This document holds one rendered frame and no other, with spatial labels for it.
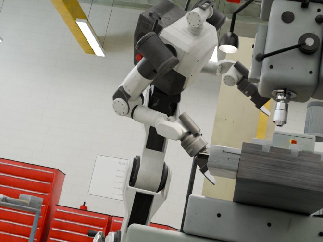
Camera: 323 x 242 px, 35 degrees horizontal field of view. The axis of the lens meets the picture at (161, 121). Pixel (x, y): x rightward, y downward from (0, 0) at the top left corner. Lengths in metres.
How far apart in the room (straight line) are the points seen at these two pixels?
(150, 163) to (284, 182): 1.15
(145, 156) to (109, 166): 8.97
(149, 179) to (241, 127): 1.48
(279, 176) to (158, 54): 0.93
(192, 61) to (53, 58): 10.33
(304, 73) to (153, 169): 0.81
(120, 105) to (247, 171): 1.05
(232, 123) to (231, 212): 2.05
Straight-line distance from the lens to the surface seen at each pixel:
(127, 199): 2.21
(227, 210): 1.57
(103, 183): 11.14
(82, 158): 11.36
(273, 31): 1.81
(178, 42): 2.03
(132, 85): 2.03
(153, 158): 2.22
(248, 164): 1.13
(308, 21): 1.84
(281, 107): 1.79
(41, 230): 6.73
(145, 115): 2.07
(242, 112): 3.60
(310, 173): 1.14
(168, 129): 1.99
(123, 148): 11.19
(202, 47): 2.08
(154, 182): 2.21
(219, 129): 3.56
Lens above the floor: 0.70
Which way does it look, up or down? 14 degrees up
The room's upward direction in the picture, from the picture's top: 11 degrees clockwise
